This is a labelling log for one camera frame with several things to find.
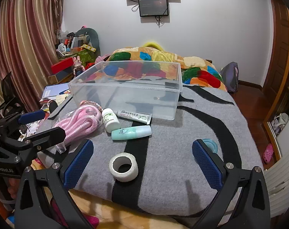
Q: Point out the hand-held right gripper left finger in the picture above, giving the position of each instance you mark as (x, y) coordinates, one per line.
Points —
(78, 164)

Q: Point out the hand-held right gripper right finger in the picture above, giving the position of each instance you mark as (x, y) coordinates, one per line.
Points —
(206, 164)

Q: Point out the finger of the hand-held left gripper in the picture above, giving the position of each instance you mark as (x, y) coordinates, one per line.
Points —
(31, 117)
(49, 136)

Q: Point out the clear tape roll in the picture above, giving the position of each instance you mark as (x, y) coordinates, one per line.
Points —
(212, 148)

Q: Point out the black chair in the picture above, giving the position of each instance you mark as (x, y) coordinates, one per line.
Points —
(9, 93)

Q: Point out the blue notebook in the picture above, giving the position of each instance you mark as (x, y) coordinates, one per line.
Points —
(53, 91)

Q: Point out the grey black striped blanket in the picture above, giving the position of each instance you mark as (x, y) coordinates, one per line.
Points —
(170, 148)

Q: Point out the white pill bottle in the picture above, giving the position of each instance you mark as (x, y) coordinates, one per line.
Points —
(110, 123)

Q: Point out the white cloth tape roll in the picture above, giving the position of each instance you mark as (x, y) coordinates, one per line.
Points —
(133, 171)

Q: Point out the red box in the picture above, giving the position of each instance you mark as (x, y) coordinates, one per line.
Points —
(62, 65)

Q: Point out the mint green bottle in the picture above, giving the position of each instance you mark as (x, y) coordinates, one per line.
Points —
(130, 132)

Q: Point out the pink clog shoe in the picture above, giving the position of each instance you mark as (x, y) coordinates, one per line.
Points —
(268, 153)

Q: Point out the pink bunny figure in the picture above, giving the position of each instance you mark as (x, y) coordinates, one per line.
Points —
(78, 65)

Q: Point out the white ointment tube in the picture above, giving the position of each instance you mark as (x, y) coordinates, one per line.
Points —
(132, 116)

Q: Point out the pink striped curtain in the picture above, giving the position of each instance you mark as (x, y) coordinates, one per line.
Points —
(27, 40)

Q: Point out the white ribbed panel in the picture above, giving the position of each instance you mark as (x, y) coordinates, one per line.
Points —
(282, 183)

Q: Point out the green gift box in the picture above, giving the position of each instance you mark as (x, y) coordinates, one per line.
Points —
(86, 56)

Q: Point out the white sneakers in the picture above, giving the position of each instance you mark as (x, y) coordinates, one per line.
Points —
(280, 122)

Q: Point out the clear plastic storage box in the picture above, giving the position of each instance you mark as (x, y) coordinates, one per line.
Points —
(125, 93)

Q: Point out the purple backpack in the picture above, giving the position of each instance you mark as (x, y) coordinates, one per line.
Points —
(230, 77)

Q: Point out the colourful patterned quilt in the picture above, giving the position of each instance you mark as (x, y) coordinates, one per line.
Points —
(199, 74)

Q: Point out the grey plush toy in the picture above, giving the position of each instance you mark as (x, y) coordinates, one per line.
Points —
(89, 37)

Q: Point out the wooden cabinet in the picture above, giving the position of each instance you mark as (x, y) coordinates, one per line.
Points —
(284, 100)

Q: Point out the yellow pillow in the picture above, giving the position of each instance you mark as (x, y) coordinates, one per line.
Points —
(152, 45)

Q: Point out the wooden door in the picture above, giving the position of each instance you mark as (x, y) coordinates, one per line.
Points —
(280, 40)

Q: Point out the small black wall screen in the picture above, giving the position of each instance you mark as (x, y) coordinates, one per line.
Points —
(154, 6)

